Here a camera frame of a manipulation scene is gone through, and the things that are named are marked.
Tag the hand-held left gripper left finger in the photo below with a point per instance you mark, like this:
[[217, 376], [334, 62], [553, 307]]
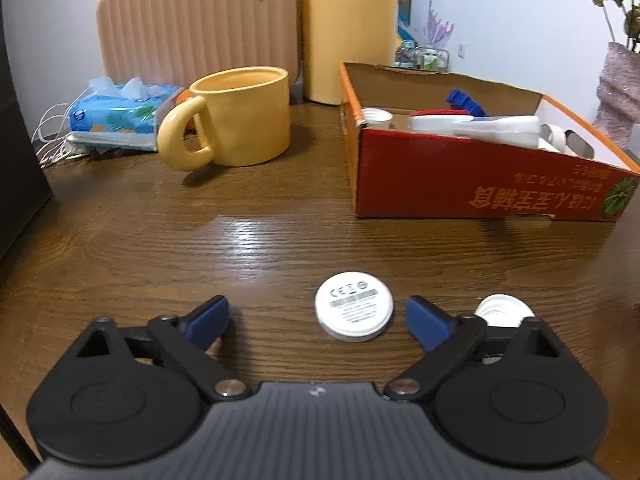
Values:
[[207, 320]]

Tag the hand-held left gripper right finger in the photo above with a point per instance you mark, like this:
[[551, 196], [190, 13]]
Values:
[[427, 320]]

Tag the white round disc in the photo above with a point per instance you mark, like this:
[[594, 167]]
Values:
[[355, 307]]

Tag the white ribbed cap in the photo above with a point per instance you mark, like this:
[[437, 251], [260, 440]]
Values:
[[502, 310]]

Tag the red cardboard box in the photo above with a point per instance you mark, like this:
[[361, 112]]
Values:
[[450, 180]]

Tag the red and white lint brush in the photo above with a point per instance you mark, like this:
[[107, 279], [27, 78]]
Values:
[[440, 120]]

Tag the large white plastic bottle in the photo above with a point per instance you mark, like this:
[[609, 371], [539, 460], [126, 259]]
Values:
[[505, 130]]

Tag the white bottle cap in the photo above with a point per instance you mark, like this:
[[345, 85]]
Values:
[[376, 117]]

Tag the blue bottle cap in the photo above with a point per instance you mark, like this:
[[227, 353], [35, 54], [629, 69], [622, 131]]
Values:
[[465, 102]]

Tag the yellow ceramic mug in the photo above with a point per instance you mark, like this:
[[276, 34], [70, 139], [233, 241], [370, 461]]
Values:
[[245, 120]]

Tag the blue tissue pack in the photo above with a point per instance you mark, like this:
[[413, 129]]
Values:
[[120, 120]]

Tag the orange fruit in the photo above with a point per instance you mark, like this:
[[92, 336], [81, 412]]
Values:
[[184, 96]]

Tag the black paper bag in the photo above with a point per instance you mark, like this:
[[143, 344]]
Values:
[[20, 185]]

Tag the pink textured vase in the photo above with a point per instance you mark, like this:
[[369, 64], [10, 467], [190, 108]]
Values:
[[620, 100]]

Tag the pink ribbed suitcase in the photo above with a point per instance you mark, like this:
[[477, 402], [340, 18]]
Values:
[[200, 25]]

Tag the yellow thermos jug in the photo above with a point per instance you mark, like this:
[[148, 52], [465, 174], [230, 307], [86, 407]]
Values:
[[350, 35]]

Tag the white wall socket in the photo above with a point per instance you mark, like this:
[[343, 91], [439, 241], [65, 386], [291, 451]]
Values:
[[462, 50]]

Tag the purple coral wall decal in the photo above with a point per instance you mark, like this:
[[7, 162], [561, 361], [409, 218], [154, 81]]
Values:
[[437, 27]]

